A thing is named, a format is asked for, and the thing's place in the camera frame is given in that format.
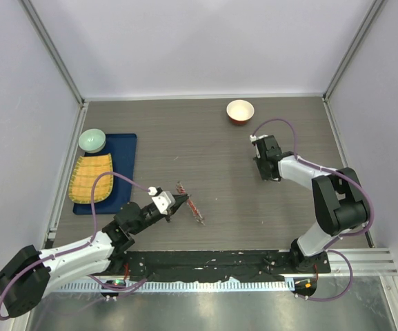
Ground red plastic handle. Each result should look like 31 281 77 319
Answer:
177 186 201 219

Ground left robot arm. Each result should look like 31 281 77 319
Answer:
0 192 188 321

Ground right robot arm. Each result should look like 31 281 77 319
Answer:
250 135 372 272

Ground blue tray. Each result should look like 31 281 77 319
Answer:
84 133 137 214

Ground yellow woven plate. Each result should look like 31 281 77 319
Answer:
68 154 114 204

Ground pale green bowl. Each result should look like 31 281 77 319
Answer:
78 128 106 154

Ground red white bowl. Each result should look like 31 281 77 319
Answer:
226 99 255 126

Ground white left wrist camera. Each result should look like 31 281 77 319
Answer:
148 187 175 212

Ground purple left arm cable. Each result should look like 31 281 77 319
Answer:
0 171 151 321

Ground white slotted cable duct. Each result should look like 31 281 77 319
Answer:
52 277 295 293

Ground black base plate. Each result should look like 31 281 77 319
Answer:
88 248 332 284

